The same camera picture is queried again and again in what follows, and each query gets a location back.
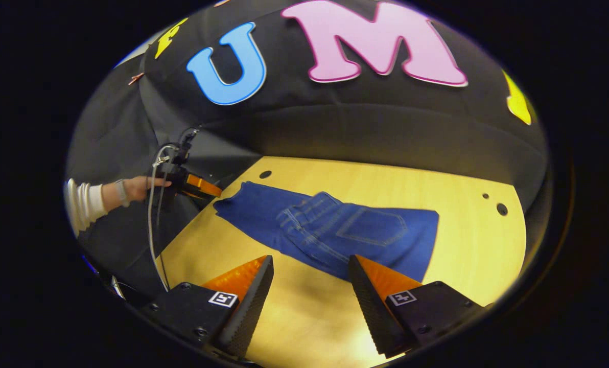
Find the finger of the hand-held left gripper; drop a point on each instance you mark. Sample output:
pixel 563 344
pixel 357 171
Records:
pixel 202 185

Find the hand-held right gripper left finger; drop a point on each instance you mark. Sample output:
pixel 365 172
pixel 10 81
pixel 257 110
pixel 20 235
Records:
pixel 251 306

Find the blue denim jeans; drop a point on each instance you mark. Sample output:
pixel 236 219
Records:
pixel 335 225

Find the grey wristband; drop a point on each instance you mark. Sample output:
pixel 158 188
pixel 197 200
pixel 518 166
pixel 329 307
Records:
pixel 121 191

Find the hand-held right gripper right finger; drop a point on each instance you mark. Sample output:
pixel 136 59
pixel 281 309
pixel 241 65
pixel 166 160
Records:
pixel 371 306

